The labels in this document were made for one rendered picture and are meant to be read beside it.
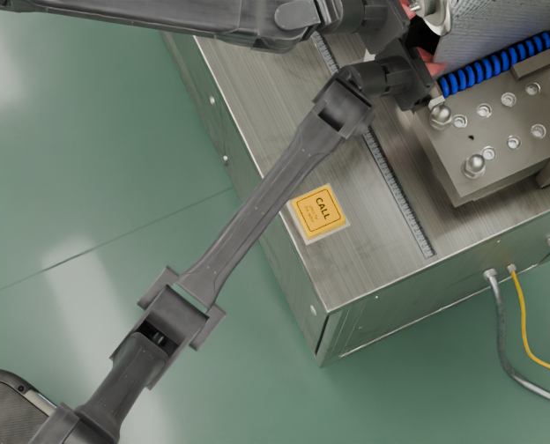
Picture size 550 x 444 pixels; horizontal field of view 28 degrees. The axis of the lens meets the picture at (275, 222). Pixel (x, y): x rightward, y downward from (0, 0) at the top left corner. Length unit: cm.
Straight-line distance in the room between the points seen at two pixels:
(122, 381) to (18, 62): 172
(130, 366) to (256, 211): 29
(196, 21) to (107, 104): 152
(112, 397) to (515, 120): 83
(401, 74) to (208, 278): 43
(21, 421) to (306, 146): 118
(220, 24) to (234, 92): 53
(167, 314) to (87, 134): 141
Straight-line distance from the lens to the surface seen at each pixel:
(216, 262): 154
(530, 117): 183
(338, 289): 184
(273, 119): 192
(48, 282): 281
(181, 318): 154
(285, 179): 156
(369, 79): 164
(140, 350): 151
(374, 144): 191
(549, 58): 186
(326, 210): 185
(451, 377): 276
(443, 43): 169
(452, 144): 179
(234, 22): 142
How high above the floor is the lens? 270
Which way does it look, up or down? 75 degrees down
